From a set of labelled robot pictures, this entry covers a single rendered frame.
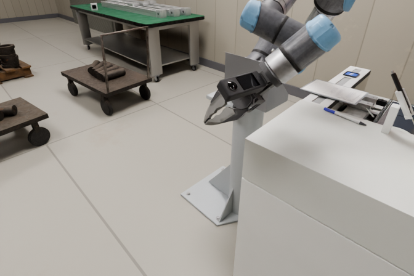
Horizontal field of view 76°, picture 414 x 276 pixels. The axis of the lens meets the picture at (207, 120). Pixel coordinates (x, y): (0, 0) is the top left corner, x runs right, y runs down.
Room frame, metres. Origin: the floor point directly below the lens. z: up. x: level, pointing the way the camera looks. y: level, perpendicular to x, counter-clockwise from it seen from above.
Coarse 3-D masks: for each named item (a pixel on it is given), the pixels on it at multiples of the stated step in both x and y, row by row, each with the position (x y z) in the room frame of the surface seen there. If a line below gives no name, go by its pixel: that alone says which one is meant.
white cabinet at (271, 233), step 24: (240, 192) 0.62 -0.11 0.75; (264, 192) 0.56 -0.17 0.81; (240, 216) 0.61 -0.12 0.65; (264, 216) 0.56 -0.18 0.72; (288, 216) 0.51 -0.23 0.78; (240, 240) 0.61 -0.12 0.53; (264, 240) 0.55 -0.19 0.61; (288, 240) 0.50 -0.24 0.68; (312, 240) 0.45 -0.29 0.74; (336, 240) 0.42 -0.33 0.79; (240, 264) 0.60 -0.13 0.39; (264, 264) 0.54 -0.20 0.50; (288, 264) 0.48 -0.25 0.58; (312, 264) 0.44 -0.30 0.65; (336, 264) 0.41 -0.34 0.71; (360, 264) 0.38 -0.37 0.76; (384, 264) 0.35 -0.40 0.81
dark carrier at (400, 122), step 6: (396, 102) 0.98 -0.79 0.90; (384, 114) 0.88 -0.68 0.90; (402, 114) 0.88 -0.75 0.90; (384, 120) 0.84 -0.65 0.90; (396, 120) 0.84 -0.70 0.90; (402, 120) 0.84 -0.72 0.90; (408, 120) 0.84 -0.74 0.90; (396, 126) 0.79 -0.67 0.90; (402, 126) 0.79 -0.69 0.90; (408, 126) 0.79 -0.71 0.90
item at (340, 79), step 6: (342, 72) 1.18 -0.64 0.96; (354, 72) 1.19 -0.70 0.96; (360, 72) 1.18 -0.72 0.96; (366, 72) 1.18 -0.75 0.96; (336, 78) 1.10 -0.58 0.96; (342, 78) 1.10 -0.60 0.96; (348, 78) 1.11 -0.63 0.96; (354, 78) 1.10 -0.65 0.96; (360, 78) 1.10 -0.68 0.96; (342, 84) 1.04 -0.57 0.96; (348, 84) 1.03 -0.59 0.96; (312, 96) 0.91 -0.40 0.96; (318, 96) 0.91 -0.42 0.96; (312, 102) 0.86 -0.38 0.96; (318, 102) 0.87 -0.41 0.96; (324, 102) 0.86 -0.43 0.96; (330, 102) 0.86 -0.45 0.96
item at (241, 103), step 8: (264, 64) 0.58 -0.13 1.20; (264, 72) 0.56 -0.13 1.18; (264, 80) 0.58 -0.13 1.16; (272, 80) 0.56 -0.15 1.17; (264, 88) 0.60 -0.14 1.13; (248, 96) 0.56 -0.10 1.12; (256, 96) 0.57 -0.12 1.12; (240, 104) 0.56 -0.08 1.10; (248, 104) 0.55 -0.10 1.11; (256, 104) 0.60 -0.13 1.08; (248, 112) 0.61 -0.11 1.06
